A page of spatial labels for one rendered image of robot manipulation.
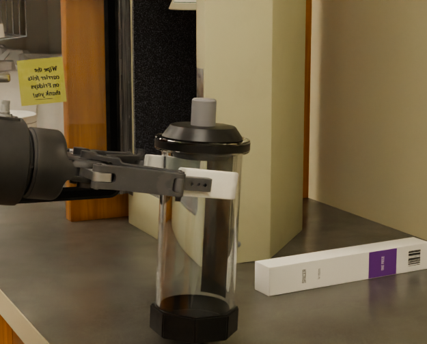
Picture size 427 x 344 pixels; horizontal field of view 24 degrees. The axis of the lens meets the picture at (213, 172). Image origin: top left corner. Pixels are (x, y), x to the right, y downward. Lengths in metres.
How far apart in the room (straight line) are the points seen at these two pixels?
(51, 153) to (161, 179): 0.12
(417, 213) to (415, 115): 0.17
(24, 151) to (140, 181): 0.12
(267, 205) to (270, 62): 0.22
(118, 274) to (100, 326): 0.23
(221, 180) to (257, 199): 0.42
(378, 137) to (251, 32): 0.45
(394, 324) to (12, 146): 0.53
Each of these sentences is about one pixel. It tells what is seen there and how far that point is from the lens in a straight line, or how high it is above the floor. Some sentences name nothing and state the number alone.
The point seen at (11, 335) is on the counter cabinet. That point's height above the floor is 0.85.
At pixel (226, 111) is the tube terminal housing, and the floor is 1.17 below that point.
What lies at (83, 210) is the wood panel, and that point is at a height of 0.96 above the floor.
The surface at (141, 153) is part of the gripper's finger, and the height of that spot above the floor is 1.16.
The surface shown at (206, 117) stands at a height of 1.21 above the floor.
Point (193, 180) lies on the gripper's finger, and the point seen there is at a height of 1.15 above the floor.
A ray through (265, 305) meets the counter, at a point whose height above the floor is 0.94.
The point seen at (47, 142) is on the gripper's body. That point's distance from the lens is 1.03.
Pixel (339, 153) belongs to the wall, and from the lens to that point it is 1.93.
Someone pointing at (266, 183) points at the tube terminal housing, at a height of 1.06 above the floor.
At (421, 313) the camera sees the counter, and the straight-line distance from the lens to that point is 1.31.
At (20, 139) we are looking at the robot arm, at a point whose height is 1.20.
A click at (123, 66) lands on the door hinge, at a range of 1.72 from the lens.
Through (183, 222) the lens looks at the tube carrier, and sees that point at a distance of 1.10.
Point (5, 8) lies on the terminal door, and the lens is 1.67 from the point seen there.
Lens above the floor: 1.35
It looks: 10 degrees down
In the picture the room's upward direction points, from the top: straight up
